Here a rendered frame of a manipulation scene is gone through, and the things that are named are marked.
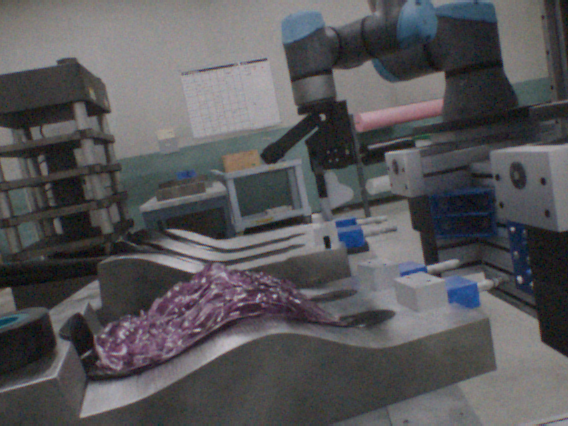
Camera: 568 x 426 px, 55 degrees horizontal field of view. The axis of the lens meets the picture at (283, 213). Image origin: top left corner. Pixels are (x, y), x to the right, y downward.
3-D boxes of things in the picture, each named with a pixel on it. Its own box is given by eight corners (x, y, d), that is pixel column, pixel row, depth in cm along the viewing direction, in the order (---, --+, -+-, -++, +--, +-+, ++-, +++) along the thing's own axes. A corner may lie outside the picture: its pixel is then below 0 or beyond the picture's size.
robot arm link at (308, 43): (333, 9, 94) (303, 6, 87) (345, 73, 95) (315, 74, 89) (299, 22, 99) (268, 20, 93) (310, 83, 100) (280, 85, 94)
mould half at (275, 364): (383, 306, 78) (369, 232, 76) (497, 370, 53) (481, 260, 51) (11, 410, 66) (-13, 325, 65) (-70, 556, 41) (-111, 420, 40)
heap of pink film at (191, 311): (305, 292, 71) (294, 234, 70) (357, 330, 54) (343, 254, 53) (102, 346, 65) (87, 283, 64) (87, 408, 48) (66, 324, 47)
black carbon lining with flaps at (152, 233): (307, 242, 100) (298, 192, 99) (307, 261, 84) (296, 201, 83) (126, 275, 102) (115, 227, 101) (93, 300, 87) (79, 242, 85)
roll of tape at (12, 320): (17, 342, 55) (8, 309, 54) (75, 340, 51) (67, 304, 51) (-60, 379, 47) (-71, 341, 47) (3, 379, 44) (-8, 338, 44)
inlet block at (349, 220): (387, 230, 100) (382, 201, 99) (391, 235, 95) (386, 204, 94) (316, 242, 100) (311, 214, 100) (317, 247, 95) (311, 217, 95)
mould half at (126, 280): (344, 265, 107) (332, 198, 105) (356, 304, 81) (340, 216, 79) (100, 309, 110) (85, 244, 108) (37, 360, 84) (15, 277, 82)
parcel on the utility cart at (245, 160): (256, 172, 698) (252, 150, 695) (262, 171, 667) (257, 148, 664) (225, 178, 688) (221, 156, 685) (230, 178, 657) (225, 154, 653)
